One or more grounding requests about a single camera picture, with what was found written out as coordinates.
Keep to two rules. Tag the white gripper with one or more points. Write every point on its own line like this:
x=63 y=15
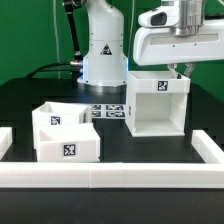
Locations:
x=160 y=46

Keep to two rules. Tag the white drawer cabinet frame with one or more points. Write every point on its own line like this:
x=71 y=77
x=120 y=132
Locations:
x=156 y=103

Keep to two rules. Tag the white drawer box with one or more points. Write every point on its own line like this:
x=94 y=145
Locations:
x=57 y=113
x=70 y=143

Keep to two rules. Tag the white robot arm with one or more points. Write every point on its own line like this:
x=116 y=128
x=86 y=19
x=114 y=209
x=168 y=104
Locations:
x=175 y=32

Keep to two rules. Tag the white right fence bar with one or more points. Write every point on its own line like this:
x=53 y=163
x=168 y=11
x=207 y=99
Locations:
x=208 y=150

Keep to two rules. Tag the white fence bar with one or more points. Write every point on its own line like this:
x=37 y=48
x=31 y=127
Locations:
x=208 y=150
x=110 y=175
x=5 y=140

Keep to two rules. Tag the white marker sheet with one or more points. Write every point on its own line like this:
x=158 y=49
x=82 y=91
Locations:
x=108 y=111

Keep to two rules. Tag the white left fence bar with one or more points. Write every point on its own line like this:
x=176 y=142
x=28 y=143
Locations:
x=5 y=140

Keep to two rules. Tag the white front fence bar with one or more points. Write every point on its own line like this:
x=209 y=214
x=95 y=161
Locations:
x=110 y=175

